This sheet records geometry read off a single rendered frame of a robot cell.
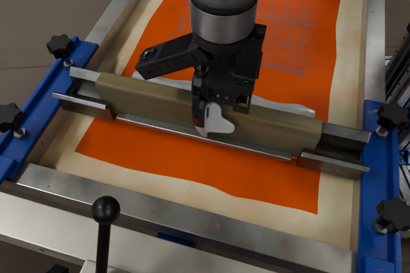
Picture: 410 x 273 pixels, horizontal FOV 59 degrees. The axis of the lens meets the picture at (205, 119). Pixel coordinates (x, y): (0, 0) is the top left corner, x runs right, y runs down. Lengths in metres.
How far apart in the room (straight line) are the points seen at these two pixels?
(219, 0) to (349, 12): 0.59
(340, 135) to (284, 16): 0.37
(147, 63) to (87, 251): 0.25
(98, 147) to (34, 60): 1.70
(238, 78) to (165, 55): 0.10
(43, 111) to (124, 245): 0.30
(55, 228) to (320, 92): 0.51
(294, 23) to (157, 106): 0.41
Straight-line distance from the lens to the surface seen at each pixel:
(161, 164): 0.61
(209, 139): 0.59
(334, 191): 0.62
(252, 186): 0.60
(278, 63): 0.77
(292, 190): 0.61
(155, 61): 0.48
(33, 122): 0.66
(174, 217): 0.54
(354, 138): 0.60
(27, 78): 2.23
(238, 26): 0.40
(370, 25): 0.85
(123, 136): 0.65
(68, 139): 0.68
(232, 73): 0.47
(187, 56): 0.46
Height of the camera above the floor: 1.49
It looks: 54 degrees down
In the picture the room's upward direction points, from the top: straight up
